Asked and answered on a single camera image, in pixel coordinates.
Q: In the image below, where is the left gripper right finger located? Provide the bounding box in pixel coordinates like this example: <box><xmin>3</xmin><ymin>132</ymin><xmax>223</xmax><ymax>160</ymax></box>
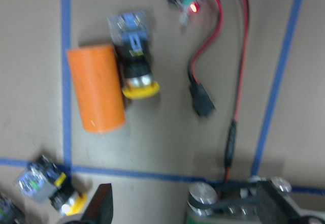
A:
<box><xmin>256</xmin><ymin>181</ymin><xmax>300</xmax><ymax>223</ymax></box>

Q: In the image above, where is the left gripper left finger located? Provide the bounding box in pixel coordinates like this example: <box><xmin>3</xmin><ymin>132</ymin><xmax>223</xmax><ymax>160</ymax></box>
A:
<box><xmin>81</xmin><ymin>183</ymin><xmax>114</xmax><ymax>223</ymax></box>

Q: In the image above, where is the yellow push button switch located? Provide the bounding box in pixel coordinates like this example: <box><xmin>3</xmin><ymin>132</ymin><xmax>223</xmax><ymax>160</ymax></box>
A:
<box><xmin>14</xmin><ymin>155</ymin><xmax>87</xmax><ymax>216</ymax></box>

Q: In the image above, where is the green push button switch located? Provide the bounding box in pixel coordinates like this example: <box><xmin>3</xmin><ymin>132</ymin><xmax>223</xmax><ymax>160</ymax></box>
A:
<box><xmin>1</xmin><ymin>194</ymin><xmax>26</xmax><ymax>224</ymax></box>

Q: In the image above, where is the orange cylinder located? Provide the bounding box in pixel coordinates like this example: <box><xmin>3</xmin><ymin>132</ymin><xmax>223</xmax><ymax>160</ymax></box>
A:
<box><xmin>67</xmin><ymin>45</ymin><xmax>125</xmax><ymax>134</ymax></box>

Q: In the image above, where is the green conveyor belt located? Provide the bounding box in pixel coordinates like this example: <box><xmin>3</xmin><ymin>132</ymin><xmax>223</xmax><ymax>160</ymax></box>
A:
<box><xmin>186</xmin><ymin>175</ymin><xmax>293</xmax><ymax>224</ymax></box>

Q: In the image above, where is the red black cable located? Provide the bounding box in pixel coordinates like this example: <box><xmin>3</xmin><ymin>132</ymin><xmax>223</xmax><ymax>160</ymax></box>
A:
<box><xmin>187</xmin><ymin>0</ymin><xmax>250</xmax><ymax>184</ymax></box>

